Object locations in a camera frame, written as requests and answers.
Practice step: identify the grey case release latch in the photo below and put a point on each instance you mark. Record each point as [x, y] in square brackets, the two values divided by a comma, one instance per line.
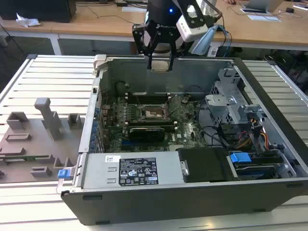
[99, 61]

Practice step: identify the blue plastic latch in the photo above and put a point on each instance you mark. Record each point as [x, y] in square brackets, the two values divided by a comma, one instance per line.
[63, 174]

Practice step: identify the CPU socket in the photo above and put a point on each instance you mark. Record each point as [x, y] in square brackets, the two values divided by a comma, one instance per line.
[152, 114]

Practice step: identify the green motherboard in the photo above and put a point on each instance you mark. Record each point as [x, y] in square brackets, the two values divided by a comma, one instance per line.
[187, 134]

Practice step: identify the silver CPU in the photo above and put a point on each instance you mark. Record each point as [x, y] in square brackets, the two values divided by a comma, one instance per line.
[160, 66]

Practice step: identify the metal locking lever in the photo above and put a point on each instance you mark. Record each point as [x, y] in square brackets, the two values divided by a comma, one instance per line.
[139, 106]
[174, 106]

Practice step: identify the hard disk in blue carrier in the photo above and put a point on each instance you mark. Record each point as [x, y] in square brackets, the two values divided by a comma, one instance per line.
[240, 158]

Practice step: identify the metal drive cage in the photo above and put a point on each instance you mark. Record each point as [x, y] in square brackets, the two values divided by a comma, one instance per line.
[221, 103]

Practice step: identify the grey power supply unit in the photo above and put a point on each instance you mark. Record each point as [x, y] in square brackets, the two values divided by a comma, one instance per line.
[96, 168]

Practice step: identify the grey laptop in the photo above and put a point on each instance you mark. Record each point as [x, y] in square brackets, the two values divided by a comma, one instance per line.
[260, 4]

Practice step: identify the silver chipset heatsink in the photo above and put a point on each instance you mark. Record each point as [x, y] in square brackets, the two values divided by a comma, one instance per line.
[175, 147]

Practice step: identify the black computer tower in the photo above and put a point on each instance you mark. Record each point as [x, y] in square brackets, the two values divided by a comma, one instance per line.
[36, 9]

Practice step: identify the pale blue teach pendant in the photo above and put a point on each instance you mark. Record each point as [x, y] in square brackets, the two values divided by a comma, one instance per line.
[204, 43]

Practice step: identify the black graphics card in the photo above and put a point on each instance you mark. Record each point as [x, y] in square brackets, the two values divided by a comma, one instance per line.
[146, 134]

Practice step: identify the small black phone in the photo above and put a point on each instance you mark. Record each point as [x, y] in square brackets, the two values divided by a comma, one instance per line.
[290, 10]

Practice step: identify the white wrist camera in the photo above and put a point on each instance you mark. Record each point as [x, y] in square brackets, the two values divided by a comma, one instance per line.
[190, 33]

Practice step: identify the grey parts rack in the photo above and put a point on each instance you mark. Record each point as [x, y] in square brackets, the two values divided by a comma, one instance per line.
[36, 144]

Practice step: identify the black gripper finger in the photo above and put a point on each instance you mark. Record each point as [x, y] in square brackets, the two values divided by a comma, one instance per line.
[140, 41]
[171, 60]

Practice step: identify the black PC case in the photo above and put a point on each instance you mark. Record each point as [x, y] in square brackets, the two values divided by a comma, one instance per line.
[168, 204]

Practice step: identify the crumpled white paper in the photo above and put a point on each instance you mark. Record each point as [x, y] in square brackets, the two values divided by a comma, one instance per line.
[26, 21]

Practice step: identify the black RAM slot bank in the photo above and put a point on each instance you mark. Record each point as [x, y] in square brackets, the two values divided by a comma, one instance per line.
[151, 124]
[146, 98]

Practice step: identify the black plastic shroud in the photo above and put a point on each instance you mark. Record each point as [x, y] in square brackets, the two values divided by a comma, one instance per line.
[204, 166]

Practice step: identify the blue expansion slot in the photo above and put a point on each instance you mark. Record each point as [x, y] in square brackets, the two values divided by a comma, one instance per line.
[126, 143]

